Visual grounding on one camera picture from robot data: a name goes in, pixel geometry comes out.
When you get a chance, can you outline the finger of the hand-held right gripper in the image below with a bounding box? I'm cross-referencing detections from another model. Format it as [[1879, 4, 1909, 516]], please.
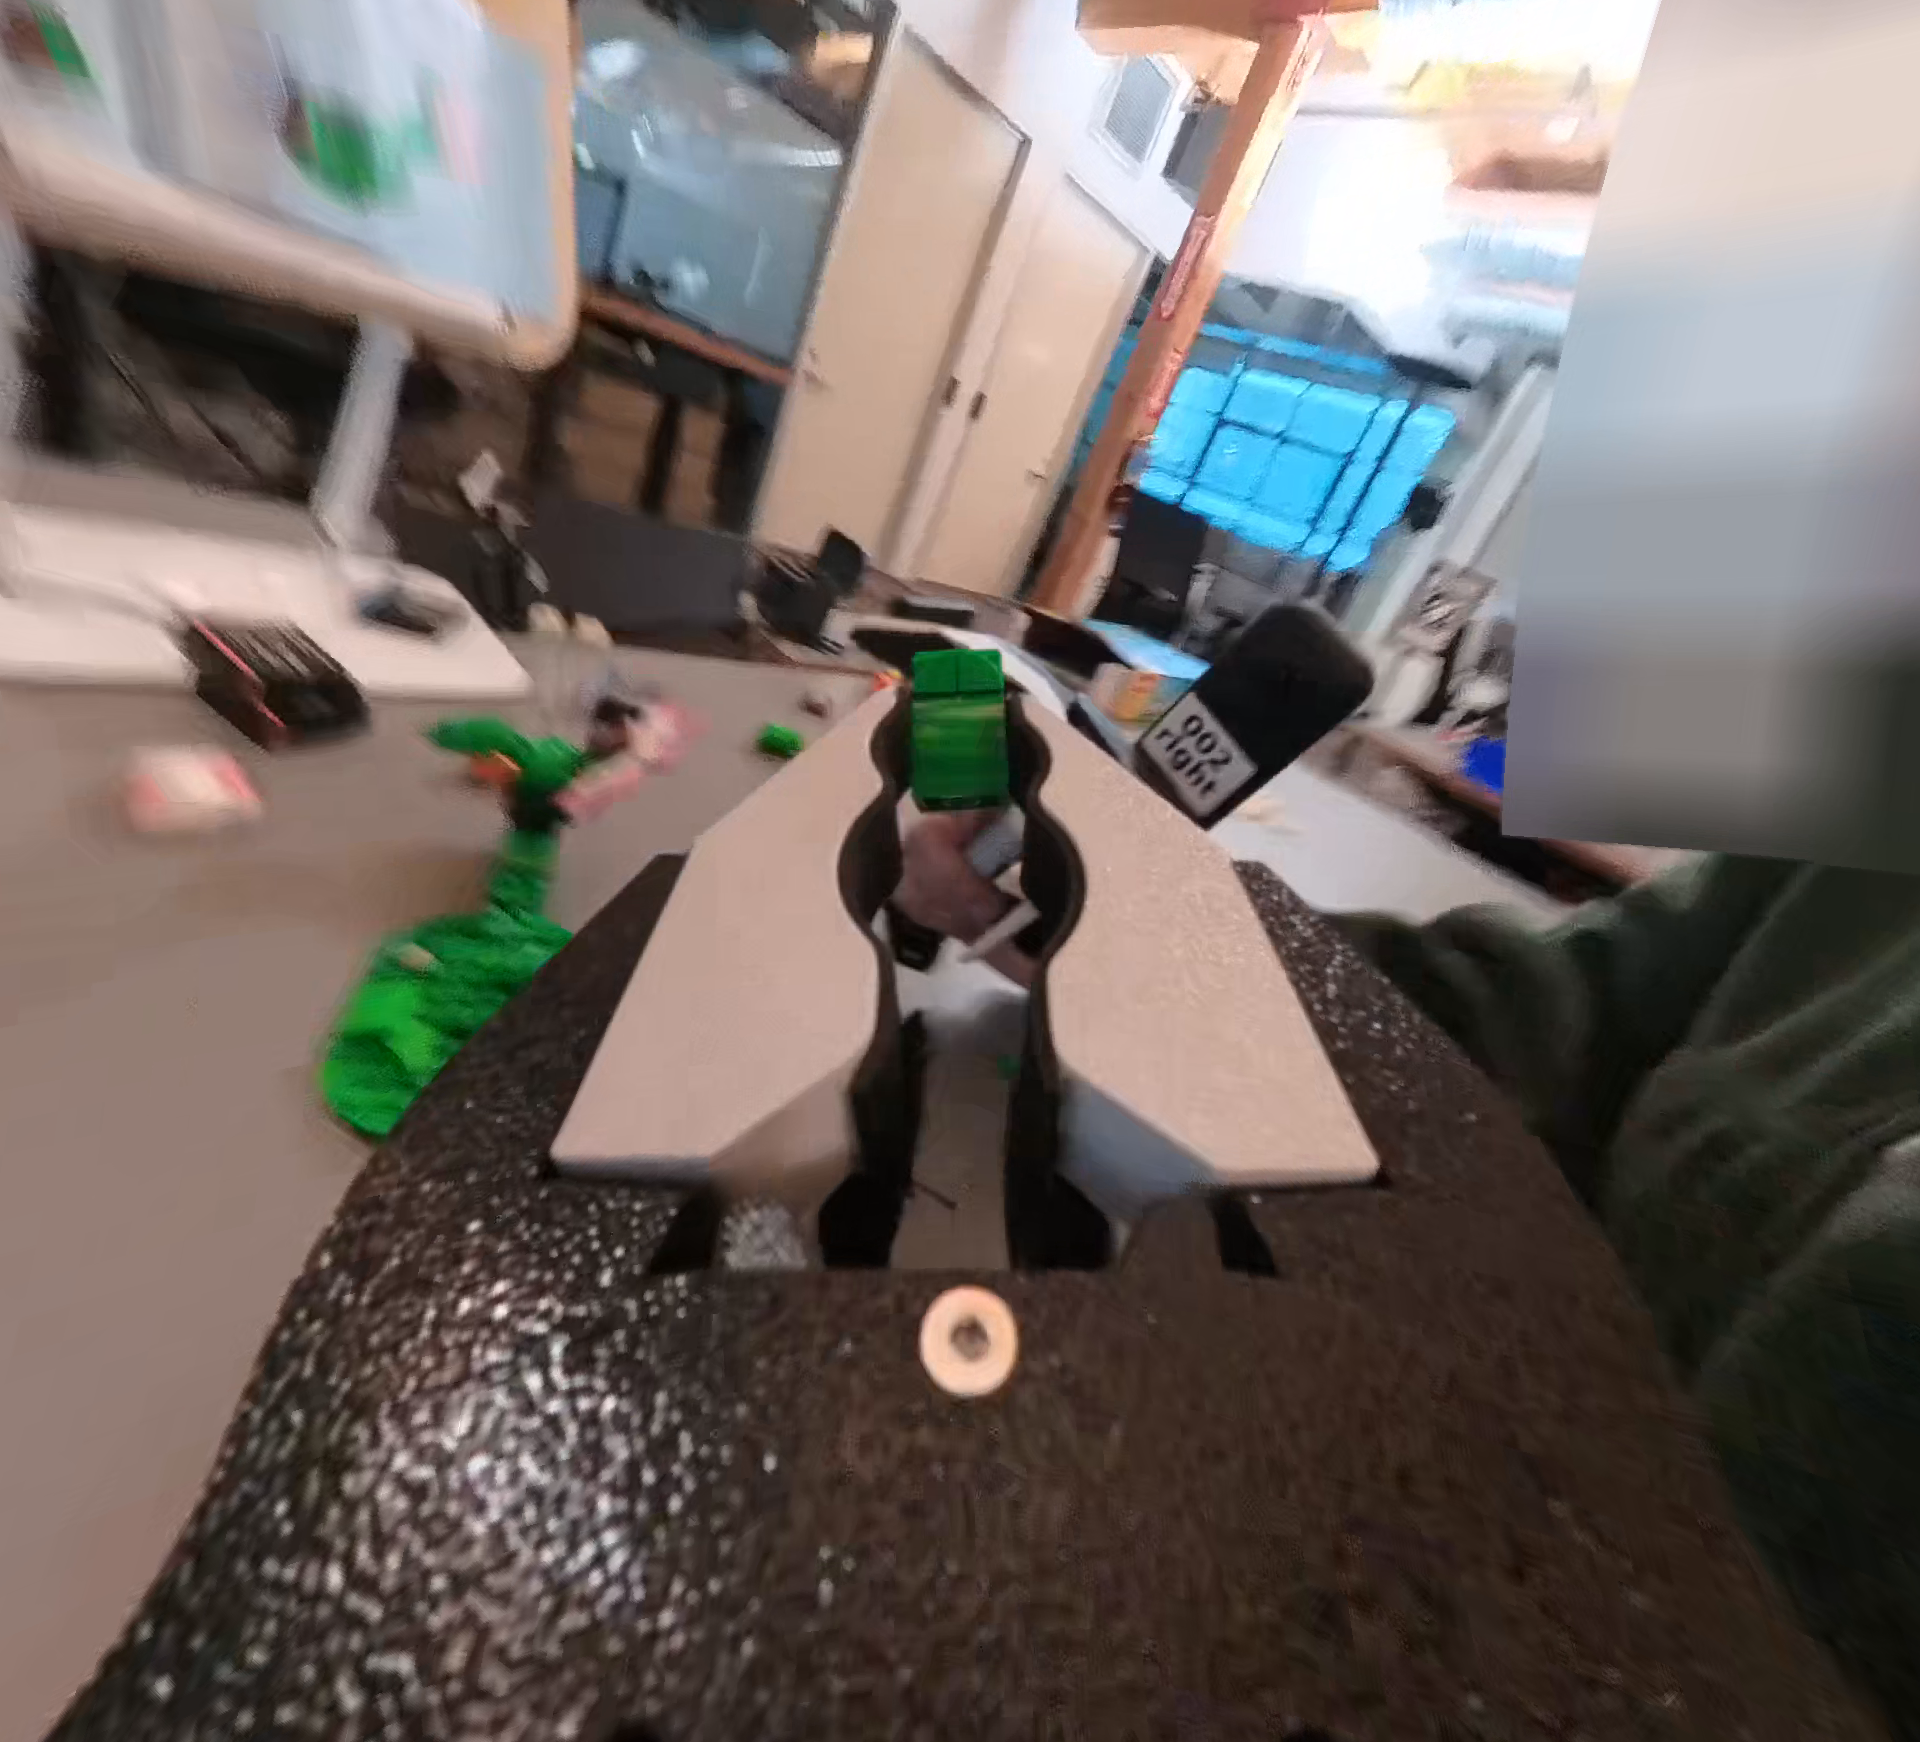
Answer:
[[955, 815, 1042, 972]]

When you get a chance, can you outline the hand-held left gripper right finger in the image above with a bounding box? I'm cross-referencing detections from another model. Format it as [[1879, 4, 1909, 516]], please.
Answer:
[[1002, 696, 1381, 1196]]

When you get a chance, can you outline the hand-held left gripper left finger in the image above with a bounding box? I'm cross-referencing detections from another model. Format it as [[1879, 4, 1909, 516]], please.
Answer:
[[551, 693, 927, 1205]]

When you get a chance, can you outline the green lego brick assembly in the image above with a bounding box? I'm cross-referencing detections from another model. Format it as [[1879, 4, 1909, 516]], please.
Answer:
[[908, 643, 1009, 815]]

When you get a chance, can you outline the person's right forearm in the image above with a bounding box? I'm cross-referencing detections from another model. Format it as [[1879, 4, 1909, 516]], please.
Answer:
[[1331, 855, 1772, 1177]]

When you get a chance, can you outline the green lego plant build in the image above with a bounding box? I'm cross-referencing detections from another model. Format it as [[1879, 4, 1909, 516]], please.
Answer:
[[322, 696, 711, 1146]]

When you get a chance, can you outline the lego instruction booklet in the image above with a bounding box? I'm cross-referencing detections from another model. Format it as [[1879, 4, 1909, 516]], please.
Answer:
[[0, 0, 562, 343]]

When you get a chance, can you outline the framed marker poster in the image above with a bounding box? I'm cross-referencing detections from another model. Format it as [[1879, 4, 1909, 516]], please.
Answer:
[[1411, 563, 1497, 643]]

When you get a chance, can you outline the black computer monitor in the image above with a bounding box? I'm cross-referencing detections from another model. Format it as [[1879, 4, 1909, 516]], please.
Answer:
[[1095, 484, 1214, 643]]

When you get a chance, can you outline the black open case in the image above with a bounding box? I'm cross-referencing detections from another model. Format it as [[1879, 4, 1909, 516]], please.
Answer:
[[758, 523, 868, 656]]

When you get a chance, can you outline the white door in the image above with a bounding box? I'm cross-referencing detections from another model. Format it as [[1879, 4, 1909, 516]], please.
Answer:
[[758, 26, 1032, 563], [915, 170, 1153, 596]]

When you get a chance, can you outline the black flat panel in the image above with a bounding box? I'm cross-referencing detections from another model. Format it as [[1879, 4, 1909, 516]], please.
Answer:
[[517, 497, 758, 643]]

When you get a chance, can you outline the black battery pack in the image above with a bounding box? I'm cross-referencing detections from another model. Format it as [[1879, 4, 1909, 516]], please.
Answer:
[[178, 614, 371, 746]]

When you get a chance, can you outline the pink white packet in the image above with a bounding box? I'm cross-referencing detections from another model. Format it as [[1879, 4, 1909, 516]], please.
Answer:
[[123, 740, 266, 832]]

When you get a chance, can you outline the wooden book stand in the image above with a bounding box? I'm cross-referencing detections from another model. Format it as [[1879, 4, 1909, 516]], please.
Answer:
[[0, 0, 583, 708]]

